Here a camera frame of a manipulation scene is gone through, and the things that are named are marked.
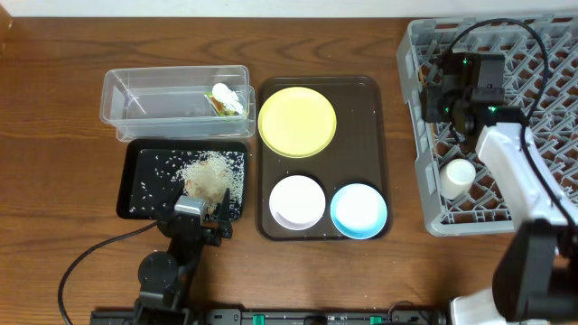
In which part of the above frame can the black waste tray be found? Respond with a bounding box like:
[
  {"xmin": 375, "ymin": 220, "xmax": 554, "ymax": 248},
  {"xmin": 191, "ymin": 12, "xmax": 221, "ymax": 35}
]
[{"xmin": 116, "ymin": 139, "xmax": 247, "ymax": 221}]

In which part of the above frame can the green snack wrapper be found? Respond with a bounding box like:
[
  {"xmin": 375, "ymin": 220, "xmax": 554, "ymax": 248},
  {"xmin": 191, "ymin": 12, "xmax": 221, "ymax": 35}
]
[{"xmin": 203, "ymin": 92, "xmax": 245, "ymax": 116}]

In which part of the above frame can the clear plastic bin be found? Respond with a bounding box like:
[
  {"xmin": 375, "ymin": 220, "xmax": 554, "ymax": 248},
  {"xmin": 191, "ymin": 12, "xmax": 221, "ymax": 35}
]
[{"xmin": 100, "ymin": 65, "xmax": 256, "ymax": 142}]

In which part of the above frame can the food scraps pile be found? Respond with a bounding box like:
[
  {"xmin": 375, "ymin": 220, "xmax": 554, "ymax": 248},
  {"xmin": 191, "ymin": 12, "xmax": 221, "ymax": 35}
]
[{"xmin": 119, "ymin": 149, "xmax": 246, "ymax": 221}]

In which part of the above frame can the pink bowl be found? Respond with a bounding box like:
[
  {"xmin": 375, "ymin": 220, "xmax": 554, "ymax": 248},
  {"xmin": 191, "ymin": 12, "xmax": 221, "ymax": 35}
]
[{"xmin": 268, "ymin": 175, "xmax": 326, "ymax": 231}]

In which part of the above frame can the right black cable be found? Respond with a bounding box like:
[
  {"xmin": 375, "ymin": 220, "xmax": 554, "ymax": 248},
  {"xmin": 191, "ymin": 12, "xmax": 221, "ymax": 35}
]
[{"xmin": 440, "ymin": 17, "xmax": 578, "ymax": 236}]

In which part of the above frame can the blue bowl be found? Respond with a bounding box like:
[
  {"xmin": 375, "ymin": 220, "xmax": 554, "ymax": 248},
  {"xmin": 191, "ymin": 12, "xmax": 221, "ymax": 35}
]
[{"xmin": 330, "ymin": 183, "xmax": 388, "ymax": 240}]

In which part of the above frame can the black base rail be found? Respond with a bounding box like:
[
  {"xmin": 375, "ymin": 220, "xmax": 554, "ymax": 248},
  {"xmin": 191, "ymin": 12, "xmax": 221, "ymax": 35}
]
[{"xmin": 89, "ymin": 309, "xmax": 449, "ymax": 325}]

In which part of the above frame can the dark brown serving tray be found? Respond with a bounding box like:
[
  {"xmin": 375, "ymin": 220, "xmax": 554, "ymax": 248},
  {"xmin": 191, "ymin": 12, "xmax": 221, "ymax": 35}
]
[{"xmin": 256, "ymin": 76, "xmax": 393, "ymax": 241}]

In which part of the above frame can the grey dishwasher rack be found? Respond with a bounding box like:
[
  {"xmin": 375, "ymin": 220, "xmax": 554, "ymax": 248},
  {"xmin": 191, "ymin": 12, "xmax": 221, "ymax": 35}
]
[{"xmin": 396, "ymin": 14, "xmax": 577, "ymax": 237}]

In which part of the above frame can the left black cable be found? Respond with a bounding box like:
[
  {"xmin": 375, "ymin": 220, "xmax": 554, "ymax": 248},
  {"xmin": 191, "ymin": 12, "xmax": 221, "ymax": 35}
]
[{"xmin": 57, "ymin": 219, "xmax": 160, "ymax": 325}]

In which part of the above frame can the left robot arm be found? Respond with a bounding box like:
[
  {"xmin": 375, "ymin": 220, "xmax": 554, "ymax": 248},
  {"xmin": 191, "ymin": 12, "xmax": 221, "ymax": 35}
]
[{"xmin": 132, "ymin": 189, "xmax": 233, "ymax": 325}]

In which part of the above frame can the yellow plate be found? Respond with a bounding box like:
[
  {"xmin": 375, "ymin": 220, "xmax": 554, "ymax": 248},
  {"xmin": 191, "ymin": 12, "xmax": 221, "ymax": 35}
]
[{"xmin": 257, "ymin": 87, "xmax": 338, "ymax": 158}]

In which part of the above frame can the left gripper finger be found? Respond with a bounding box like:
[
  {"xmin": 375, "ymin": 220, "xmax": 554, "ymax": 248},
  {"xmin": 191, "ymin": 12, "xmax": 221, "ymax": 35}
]
[
  {"xmin": 217, "ymin": 188, "xmax": 230, "ymax": 226},
  {"xmin": 162, "ymin": 183, "xmax": 184, "ymax": 221}
]

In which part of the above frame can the white tissue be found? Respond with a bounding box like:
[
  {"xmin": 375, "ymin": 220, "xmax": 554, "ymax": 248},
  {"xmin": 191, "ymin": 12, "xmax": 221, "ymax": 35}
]
[{"xmin": 212, "ymin": 83, "xmax": 244, "ymax": 115}]

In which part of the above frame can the black cable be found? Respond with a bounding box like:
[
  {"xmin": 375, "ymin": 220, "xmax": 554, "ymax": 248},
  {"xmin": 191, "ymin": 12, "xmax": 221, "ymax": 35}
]
[
  {"xmin": 57, "ymin": 219, "xmax": 160, "ymax": 325},
  {"xmin": 440, "ymin": 17, "xmax": 578, "ymax": 236}
]

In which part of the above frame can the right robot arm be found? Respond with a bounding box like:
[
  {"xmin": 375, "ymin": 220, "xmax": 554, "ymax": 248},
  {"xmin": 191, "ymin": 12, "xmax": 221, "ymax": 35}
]
[{"xmin": 420, "ymin": 86, "xmax": 577, "ymax": 324}]

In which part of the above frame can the white cup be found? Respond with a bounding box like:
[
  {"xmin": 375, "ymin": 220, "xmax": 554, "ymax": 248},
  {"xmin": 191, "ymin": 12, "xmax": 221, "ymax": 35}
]
[{"xmin": 440, "ymin": 159, "xmax": 476, "ymax": 200}]

